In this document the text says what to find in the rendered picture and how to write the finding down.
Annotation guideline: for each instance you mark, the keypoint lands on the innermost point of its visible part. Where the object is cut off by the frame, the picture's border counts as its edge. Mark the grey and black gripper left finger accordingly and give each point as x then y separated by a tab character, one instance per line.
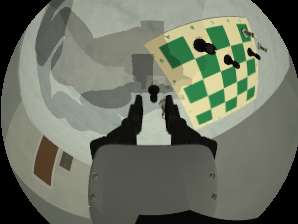
128	130

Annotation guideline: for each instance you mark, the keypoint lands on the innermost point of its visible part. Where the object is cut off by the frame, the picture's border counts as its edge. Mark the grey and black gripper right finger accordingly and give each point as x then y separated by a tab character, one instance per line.
179	130

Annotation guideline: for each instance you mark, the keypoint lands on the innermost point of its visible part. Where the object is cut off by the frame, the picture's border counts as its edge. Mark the green and cream chessboard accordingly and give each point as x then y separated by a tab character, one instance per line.
208	88

